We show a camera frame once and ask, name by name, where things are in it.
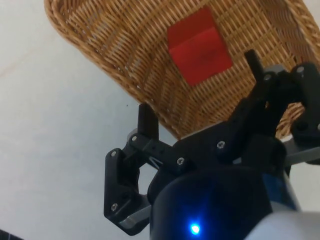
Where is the red cube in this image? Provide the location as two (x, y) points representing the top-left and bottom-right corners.
(166, 6), (233, 87)

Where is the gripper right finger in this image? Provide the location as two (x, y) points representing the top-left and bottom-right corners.
(215, 49), (320, 166)

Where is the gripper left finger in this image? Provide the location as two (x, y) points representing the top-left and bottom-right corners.
(103, 103), (195, 229)

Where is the wicker basket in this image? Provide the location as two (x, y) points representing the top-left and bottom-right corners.
(44, 0), (320, 141)

